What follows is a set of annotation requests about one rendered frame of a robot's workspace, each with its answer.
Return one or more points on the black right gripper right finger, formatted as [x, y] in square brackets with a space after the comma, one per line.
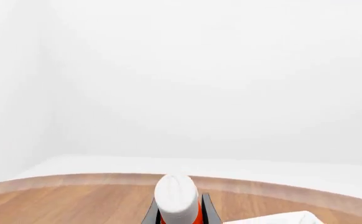
[210, 211]

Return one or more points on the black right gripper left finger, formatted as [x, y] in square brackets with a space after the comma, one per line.
[152, 215]

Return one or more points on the red ketchup bottle white cap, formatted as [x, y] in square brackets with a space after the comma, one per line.
[176, 198]

